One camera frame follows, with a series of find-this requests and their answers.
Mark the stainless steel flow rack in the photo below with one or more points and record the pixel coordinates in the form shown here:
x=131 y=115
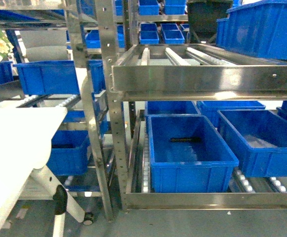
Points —
x=248 y=78

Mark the blue bin with black tool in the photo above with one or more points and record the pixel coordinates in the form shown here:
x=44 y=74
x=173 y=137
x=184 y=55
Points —
x=188 y=155

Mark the white folding table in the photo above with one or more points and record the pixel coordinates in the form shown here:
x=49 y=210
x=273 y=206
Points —
x=25 y=148

